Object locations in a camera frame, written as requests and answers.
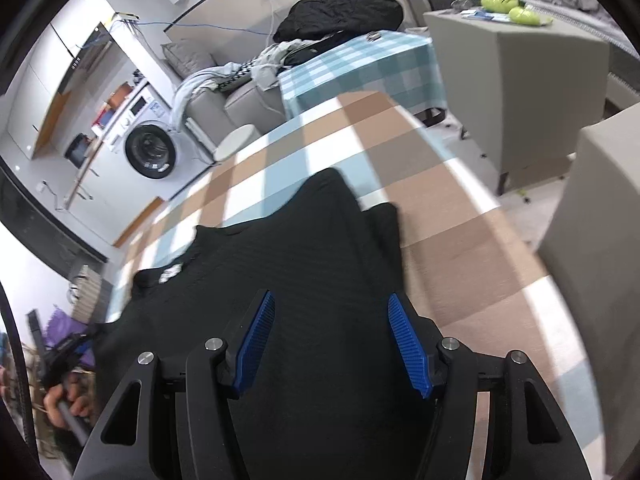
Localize black cooking pot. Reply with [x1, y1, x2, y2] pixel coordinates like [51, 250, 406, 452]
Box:
[66, 132, 91, 167]

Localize white round stool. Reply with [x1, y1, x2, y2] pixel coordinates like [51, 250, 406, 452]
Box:
[215, 125, 261, 163]

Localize range hood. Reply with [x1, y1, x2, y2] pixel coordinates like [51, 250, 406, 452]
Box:
[60, 22, 113, 93]

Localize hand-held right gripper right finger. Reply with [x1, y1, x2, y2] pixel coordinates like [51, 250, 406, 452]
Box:
[387, 294, 593, 480]

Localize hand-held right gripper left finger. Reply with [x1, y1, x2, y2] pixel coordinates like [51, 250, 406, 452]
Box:
[72, 288, 277, 480]

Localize teal checkered tablecloth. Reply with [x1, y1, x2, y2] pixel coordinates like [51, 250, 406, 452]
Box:
[277, 30, 448, 123]

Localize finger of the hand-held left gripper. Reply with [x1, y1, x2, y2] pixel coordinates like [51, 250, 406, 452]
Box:
[52, 332, 98, 357]

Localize beige upholstered bed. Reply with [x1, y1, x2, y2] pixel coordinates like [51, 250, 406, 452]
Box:
[390, 0, 640, 61]

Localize black puffer jacket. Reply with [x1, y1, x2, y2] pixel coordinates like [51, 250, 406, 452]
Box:
[272, 0, 405, 43]

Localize woven laundry basket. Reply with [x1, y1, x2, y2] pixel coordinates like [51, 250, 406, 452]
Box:
[67, 265, 108, 321]

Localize blue cable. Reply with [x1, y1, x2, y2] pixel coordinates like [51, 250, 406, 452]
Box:
[135, 20, 273, 38]

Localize white wall cabinets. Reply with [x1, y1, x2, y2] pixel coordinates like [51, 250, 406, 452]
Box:
[0, 5, 101, 161]

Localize white washing machine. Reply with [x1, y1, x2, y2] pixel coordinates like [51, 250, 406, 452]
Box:
[102, 80, 216, 179]

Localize grey sofa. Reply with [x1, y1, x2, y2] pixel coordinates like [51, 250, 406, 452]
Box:
[172, 40, 288, 161]

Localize houndstooth cushion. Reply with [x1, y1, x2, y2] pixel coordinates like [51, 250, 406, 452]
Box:
[220, 57, 261, 92]

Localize white charging cable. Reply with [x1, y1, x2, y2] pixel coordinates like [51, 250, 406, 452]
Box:
[265, 0, 281, 43]

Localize purple bag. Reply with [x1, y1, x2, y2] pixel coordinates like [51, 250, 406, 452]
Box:
[45, 310, 96, 366]

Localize brown blue checkered tablecloth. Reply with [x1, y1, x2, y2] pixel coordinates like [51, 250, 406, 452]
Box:
[102, 91, 596, 480]

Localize black door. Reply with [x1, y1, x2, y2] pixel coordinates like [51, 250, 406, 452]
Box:
[0, 165, 108, 281]

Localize person's left hand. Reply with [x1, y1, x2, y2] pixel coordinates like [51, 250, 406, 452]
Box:
[42, 375, 97, 428]

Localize beige cabinet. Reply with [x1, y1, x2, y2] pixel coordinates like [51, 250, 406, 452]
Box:
[424, 10, 612, 196]
[537, 102, 640, 476]

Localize black knit sweater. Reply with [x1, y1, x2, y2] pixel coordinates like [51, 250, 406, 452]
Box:
[95, 167, 441, 480]

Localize pale grey garment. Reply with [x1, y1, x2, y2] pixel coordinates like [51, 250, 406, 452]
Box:
[250, 40, 296, 91]

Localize grey pillow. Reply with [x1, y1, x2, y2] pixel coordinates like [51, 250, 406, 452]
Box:
[161, 39, 218, 78]

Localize light grey blanket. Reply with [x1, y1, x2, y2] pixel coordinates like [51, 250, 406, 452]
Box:
[172, 62, 241, 126]

